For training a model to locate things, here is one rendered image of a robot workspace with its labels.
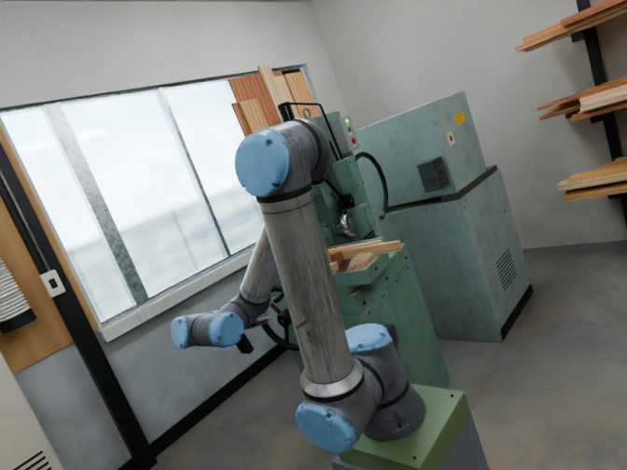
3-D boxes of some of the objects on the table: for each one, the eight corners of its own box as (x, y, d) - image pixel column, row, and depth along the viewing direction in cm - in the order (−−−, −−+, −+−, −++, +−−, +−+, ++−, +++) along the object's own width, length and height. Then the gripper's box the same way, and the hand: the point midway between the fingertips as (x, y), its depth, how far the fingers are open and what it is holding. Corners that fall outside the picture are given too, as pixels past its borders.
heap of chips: (344, 271, 168) (341, 263, 167) (360, 257, 179) (357, 249, 178) (364, 269, 163) (361, 259, 162) (379, 255, 173) (376, 246, 173)
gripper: (230, 306, 132) (277, 298, 149) (212, 309, 138) (259, 300, 154) (233, 334, 131) (281, 323, 148) (215, 336, 137) (262, 324, 153)
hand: (269, 320), depth 150 cm, fingers closed
